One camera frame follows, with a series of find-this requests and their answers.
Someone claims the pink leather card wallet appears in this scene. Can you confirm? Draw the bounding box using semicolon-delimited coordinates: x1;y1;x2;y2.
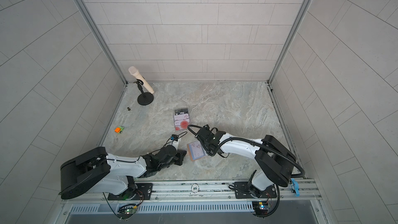
186;140;208;162

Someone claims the clear acrylic card holder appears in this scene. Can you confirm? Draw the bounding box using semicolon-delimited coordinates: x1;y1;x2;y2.
173;108;190;131

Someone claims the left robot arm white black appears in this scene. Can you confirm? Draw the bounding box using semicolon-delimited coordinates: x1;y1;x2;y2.
60;143;187;200

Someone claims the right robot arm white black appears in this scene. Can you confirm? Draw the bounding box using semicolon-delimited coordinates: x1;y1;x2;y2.
188;124;305;198

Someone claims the white card red circle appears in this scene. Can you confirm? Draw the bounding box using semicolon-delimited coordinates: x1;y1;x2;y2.
174;119;190;131

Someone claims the pink floral VIP card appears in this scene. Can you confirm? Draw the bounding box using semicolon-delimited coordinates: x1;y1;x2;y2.
174;114;190;122

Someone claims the black VIP card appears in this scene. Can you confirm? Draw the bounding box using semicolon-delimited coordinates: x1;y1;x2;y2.
174;108;189;115

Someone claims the orange green toy car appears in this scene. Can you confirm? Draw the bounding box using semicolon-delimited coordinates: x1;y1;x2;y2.
115;126;124;133

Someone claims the black microphone stand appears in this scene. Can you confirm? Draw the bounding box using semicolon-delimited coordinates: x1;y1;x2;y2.
135;79;154;106

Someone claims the left circuit board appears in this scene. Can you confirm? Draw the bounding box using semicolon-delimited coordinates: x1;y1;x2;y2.
118;204;138;219

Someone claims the circuit board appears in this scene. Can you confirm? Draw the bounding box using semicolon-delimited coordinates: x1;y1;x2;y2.
118;204;138;219
252;201;270;217

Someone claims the white ventilation grille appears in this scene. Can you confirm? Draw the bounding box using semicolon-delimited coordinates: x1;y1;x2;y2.
70;201;254;214

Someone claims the right circuit board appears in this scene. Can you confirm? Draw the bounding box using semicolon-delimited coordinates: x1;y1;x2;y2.
252;201;270;217

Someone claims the beige microphone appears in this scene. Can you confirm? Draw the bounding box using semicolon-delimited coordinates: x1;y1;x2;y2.
129;66;154;94

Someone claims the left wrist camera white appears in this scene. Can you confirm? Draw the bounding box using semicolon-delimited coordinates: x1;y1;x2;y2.
169;134;179;149

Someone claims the blue clip on rail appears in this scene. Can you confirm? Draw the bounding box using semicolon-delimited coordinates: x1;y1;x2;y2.
290;178;300;197

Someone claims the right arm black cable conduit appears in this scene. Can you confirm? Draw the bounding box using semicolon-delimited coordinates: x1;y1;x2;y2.
187;124;306;218

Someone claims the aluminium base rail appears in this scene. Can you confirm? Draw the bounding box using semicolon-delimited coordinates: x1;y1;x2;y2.
62;178;322;204

